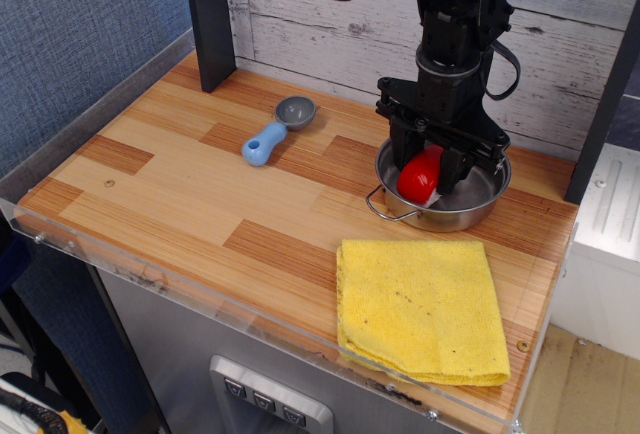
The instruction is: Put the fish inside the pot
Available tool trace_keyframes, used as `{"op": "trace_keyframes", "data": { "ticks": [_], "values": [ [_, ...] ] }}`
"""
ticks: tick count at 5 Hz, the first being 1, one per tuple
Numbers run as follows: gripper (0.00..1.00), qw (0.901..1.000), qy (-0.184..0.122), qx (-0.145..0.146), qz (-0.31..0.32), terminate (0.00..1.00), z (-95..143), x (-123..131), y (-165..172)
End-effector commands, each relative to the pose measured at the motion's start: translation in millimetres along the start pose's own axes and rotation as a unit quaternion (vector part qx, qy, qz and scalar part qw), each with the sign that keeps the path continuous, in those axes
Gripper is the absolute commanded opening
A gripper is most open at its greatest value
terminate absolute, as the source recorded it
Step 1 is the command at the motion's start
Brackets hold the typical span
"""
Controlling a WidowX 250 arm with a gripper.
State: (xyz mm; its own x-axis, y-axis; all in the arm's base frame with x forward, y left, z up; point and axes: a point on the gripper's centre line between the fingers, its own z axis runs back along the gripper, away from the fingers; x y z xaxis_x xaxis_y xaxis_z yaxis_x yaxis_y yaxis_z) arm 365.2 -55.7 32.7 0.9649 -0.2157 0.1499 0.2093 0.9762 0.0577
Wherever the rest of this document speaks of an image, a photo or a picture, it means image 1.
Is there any red and white toy sushi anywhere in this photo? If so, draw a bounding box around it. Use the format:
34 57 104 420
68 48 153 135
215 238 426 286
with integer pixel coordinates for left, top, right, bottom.
397 145 444 208

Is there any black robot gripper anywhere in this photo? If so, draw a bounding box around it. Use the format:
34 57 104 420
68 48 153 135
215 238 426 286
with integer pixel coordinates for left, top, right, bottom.
376 67 511 195

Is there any yellow and black object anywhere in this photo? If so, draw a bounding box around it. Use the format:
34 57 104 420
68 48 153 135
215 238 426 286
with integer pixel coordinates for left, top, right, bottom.
1 389 89 434

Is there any dark left vertical post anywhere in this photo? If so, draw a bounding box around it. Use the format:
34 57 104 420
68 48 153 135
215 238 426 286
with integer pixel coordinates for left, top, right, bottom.
189 0 236 93

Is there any white aluminium frame block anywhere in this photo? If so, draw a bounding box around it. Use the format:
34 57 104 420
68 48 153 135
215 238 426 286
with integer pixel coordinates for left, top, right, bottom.
550 144 639 359

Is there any stainless steel toy fridge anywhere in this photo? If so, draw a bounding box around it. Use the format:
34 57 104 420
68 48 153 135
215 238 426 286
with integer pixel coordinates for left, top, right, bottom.
97 269 451 433

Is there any silver dispenser button panel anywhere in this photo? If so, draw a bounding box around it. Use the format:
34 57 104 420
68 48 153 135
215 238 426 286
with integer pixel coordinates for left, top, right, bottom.
210 355 334 434

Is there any blue and grey toy scoop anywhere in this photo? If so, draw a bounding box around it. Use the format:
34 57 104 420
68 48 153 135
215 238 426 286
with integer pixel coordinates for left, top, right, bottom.
241 96 317 166

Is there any dark right vertical post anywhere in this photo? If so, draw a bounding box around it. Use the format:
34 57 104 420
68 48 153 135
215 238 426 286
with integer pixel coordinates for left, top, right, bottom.
564 0 639 204

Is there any dark vertical post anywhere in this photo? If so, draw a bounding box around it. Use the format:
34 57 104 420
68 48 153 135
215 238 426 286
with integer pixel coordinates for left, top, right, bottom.
189 0 236 93
564 0 639 204

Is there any clear acrylic front guard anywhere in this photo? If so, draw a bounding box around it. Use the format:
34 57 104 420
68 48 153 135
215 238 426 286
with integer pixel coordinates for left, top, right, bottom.
1 201 521 433

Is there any yellow folded cloth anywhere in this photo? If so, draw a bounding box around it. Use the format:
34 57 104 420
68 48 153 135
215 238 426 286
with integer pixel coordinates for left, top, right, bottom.
336 239 511 387

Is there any stainless steel pot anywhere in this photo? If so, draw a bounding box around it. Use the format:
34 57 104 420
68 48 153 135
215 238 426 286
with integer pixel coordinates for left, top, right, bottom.
365 139 512 232

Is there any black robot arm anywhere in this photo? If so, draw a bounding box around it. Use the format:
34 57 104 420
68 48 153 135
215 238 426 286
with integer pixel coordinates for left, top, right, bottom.
377 0 517 195

